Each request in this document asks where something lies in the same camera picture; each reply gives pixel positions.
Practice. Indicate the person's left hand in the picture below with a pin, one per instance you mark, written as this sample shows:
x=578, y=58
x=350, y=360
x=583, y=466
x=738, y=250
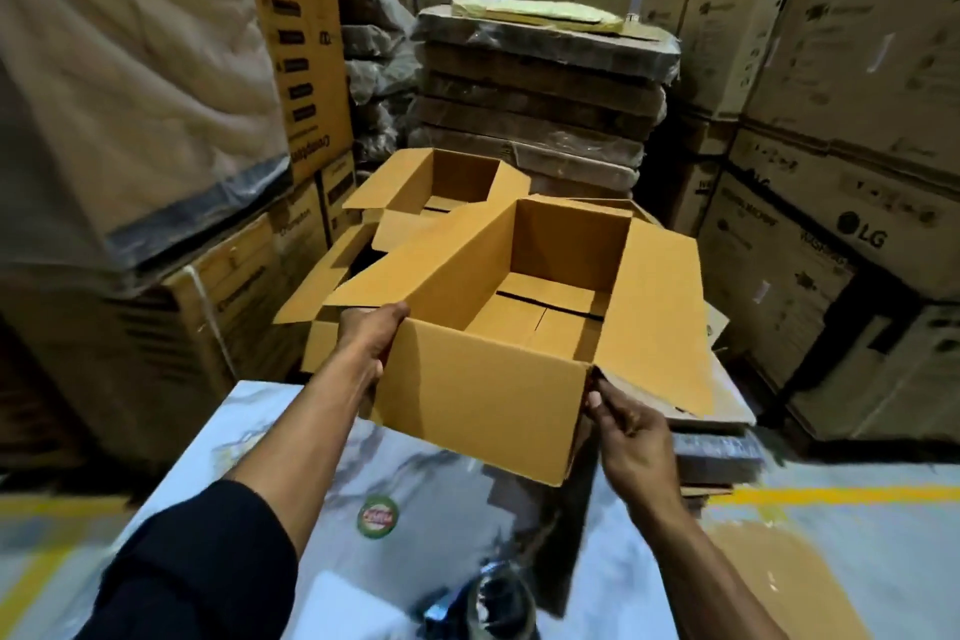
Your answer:
x=364, y=336

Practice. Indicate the person's right hand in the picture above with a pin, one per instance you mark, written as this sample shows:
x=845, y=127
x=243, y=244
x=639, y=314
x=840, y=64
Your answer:
x=637, y=448

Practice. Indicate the person's left thumb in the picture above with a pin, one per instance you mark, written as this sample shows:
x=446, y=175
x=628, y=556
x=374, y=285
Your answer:
x=391, y=323

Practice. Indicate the person's right thumb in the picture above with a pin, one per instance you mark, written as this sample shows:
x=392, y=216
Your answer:
x=597, y=413

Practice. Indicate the large cardboard box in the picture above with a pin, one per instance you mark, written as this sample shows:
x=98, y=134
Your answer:
x=487, y=392

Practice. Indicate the person's left forearm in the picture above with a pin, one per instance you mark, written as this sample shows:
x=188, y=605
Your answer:
x=307, y=437

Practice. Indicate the person's right forearm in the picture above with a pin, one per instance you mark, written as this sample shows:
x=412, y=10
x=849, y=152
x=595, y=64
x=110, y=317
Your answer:
x=697, y=572

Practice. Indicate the pile of flat cardboard sheets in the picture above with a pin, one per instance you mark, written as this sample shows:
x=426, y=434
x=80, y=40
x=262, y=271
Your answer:
x=716, y=437

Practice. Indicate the medium orange printed carton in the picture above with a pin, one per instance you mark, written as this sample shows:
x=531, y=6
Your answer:
x=298, y=231

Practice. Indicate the small orange printed carton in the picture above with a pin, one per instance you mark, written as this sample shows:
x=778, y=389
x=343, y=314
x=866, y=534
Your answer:
x=340, y=193

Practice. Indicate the small open cardboard box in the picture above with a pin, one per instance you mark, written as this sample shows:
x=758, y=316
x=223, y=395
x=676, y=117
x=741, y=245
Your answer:
x=450, y=178

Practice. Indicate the round green red sticker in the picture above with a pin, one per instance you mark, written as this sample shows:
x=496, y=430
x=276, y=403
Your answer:
x=377, y=517

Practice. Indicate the dark shiny tape roll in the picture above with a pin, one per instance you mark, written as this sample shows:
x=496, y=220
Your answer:
x=487, y=606

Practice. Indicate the cardboard sheet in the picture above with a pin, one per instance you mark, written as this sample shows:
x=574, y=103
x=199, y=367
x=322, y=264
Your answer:
x=780, y=579

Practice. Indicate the stack of plastic-wrapped flat packages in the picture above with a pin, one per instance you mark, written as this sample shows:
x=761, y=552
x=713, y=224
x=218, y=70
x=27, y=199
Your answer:
x=536, y=103

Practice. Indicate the pile of plastic-wrapped bundles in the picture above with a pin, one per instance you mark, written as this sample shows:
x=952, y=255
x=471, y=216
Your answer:
x=371, y=39

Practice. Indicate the tall orange printed carton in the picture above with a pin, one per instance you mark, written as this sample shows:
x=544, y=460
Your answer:
x=300, y=39

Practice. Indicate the black shirt sleeve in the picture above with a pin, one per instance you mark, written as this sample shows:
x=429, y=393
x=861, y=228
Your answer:
x=195, y=572

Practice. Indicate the yellow flat package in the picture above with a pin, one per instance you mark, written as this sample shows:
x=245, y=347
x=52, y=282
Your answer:
x=529, y=12

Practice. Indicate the stack of brown appliance cartons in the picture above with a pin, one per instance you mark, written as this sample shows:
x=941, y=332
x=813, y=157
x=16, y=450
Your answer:
x=840, y=137

